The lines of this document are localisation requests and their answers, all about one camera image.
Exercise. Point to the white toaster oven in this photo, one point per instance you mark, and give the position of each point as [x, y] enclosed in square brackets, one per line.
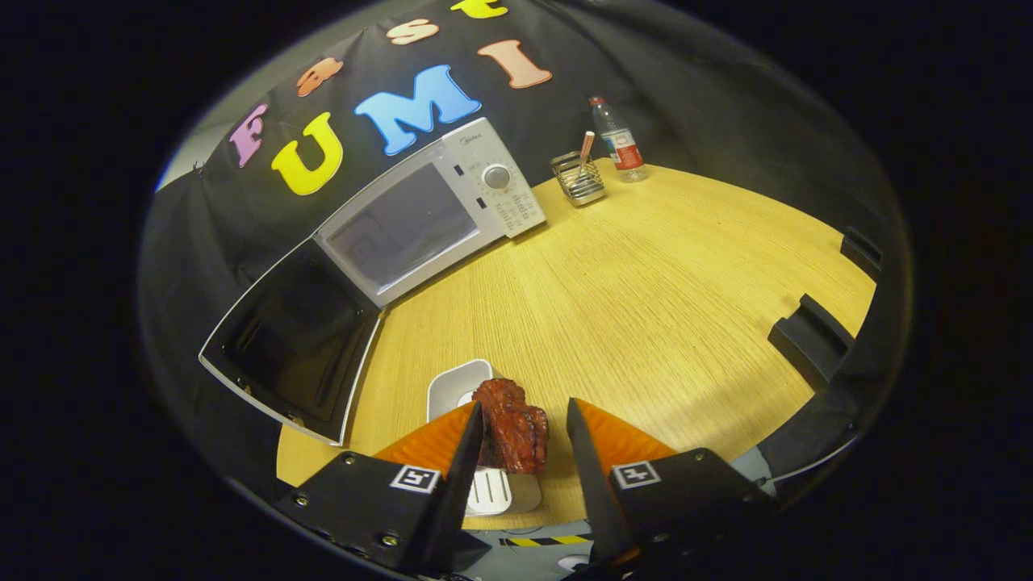
[403, 226]

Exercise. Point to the clear plastic water bottle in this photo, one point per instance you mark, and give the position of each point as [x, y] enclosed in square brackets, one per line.
[621, 145]

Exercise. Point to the pink striped stick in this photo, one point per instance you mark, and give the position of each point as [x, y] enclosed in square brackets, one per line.
[587, 147]

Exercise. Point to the white ribbed plate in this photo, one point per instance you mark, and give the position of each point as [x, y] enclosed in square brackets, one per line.
[452, 383]

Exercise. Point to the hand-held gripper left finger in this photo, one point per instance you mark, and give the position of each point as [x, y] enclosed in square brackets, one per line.
[452, 500]

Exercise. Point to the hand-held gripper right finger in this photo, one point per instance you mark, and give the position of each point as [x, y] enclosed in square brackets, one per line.
[593, 492]

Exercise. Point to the red-brown meat piece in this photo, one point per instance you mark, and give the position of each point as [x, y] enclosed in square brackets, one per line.
[512, 428]

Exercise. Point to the yellow black striped tape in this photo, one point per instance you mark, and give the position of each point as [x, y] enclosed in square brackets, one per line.
[549, 541]

